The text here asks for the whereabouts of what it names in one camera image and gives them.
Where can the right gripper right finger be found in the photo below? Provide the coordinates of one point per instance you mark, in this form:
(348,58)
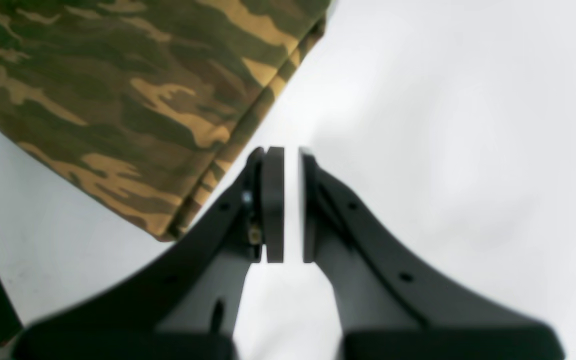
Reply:
(391,304)

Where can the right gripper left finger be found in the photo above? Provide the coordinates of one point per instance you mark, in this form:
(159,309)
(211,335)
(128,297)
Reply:
(184,305)

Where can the camouflage t-shirt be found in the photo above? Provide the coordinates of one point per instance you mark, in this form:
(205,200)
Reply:
(144,105)

